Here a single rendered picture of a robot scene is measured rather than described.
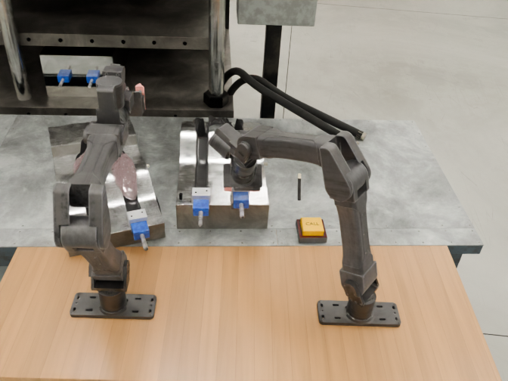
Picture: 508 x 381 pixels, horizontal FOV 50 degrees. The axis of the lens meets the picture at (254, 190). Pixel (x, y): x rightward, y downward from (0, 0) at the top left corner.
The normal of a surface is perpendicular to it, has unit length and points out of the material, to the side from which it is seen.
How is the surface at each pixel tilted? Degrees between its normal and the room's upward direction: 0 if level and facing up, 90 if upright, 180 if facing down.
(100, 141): 1
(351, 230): 89
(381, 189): 0
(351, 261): 77
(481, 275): 0
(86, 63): 90
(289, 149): 87
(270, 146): 84
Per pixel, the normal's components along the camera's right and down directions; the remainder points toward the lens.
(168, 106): 0.05, -0.79
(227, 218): 0.06, 0.61
